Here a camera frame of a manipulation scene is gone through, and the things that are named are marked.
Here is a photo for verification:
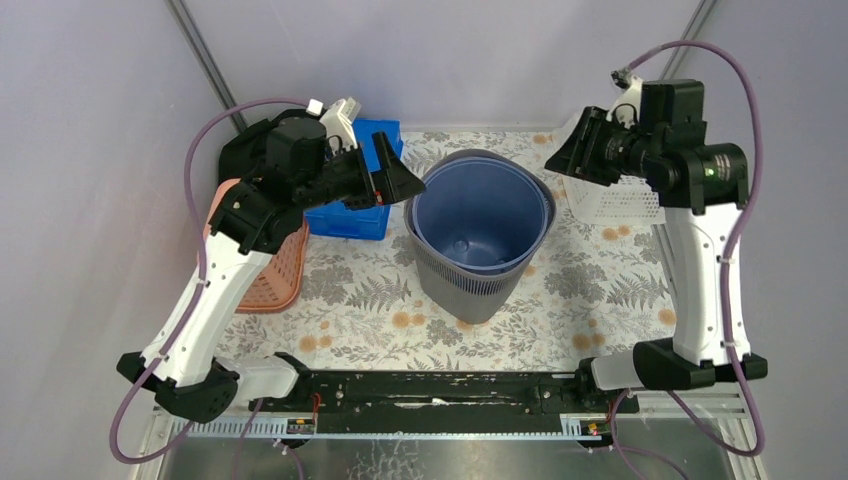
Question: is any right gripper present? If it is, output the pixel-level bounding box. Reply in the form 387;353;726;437
542;106;660;187

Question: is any white plastic basket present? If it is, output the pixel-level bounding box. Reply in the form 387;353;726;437
552;111;667;227

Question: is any blue divided plastic tray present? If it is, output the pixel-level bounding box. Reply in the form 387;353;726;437
305;118;403;241

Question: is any blue bucket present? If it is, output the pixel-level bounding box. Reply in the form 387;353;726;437
408;155;554;276

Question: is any pink plastic basket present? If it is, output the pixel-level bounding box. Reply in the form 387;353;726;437
232;210;310;315

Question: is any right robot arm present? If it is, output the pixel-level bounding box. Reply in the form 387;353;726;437
545;79;768;412

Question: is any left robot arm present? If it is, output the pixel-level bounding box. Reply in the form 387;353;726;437
117;117;425;424

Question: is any floral table mat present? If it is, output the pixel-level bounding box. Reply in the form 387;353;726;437
217;132;677;371

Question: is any black cloth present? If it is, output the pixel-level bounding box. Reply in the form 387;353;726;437
217;114;283;185

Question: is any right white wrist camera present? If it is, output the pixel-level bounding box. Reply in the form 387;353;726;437
607;68;643;128

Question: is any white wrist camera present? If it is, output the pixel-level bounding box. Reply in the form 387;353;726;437
306;97;361;148
607;68;643;128

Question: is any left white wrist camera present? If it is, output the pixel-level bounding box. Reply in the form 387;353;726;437
306;97;361;148

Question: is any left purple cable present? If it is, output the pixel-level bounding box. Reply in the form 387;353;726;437
109;98;316;480

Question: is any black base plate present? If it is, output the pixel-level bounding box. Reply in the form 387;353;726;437
250;370;618;436

